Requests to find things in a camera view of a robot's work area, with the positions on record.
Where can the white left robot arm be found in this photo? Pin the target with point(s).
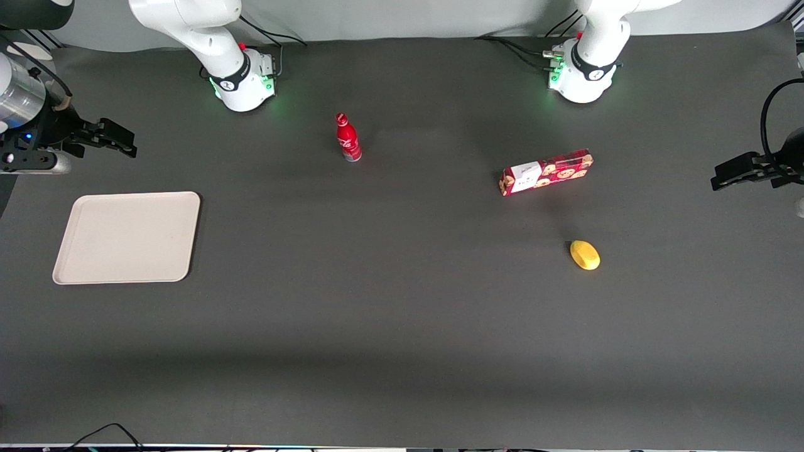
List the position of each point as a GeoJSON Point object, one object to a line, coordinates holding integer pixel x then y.
{"type": "Point", "coordinates": [593, 56]}

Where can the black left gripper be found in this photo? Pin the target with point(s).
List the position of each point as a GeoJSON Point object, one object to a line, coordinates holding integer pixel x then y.
{"type": "Point", "coordinates": [793, 152]}

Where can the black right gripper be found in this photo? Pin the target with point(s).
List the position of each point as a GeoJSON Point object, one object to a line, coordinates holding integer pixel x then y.
{"type": "Point", "coordinates": [58, 127]}

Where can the red cookie box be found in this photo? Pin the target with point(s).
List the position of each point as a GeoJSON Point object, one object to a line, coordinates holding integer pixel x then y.
{"type": "Point", "coordinates": [546, 172]}

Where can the yellow lemon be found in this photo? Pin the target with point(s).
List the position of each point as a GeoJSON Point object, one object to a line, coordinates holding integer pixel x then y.
{"type": "Point", "coordinates": [585, 255]}

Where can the beige plastic tray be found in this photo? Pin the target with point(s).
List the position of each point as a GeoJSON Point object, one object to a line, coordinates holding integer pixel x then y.
{"type": "Point", "coordinates": [125, 238]}

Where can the dark grey table mat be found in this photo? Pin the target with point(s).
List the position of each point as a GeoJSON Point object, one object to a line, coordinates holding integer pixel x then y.
{"type": "Point", "coordinates": [402, 326]}

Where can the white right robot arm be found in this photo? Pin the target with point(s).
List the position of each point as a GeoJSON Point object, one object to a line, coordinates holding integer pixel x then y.
{"type": "Point", "coordinates": [213, 37]}

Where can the red coke bottle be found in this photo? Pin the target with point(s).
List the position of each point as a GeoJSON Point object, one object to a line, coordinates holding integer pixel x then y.
{"type": "Point", "coordinates": [348, 141]}

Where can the white oval plate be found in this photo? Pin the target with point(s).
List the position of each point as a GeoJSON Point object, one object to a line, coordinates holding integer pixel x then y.
{"type": "Point", "coordinates": [34, 53]}

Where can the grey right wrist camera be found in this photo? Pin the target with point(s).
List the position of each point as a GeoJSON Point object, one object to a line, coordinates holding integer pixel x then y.
{"type": "Point", "coordinates": [38, 164]}

